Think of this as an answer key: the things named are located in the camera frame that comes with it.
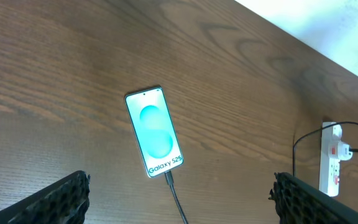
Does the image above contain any black USB charging cable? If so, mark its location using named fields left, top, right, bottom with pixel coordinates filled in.
left=163, top=121, right=358, bottom=224

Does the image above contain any Galaxy S25 smartphone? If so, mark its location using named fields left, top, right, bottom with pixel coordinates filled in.
left=124, top=86, right=184, bottom=178

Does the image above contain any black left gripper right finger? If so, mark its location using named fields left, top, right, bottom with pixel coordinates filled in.
left=269, top=172, right=358, bottom=224

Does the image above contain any white power strip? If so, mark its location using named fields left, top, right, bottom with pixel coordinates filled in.
left=318, top=122, right=342, bottom=197

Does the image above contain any white USB charger plug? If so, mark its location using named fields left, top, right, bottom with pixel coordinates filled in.
left=328, top=140, right=353, bottom=161

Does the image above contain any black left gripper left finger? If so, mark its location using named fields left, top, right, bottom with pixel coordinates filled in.
left=0, top=170, right=90, bottom=224

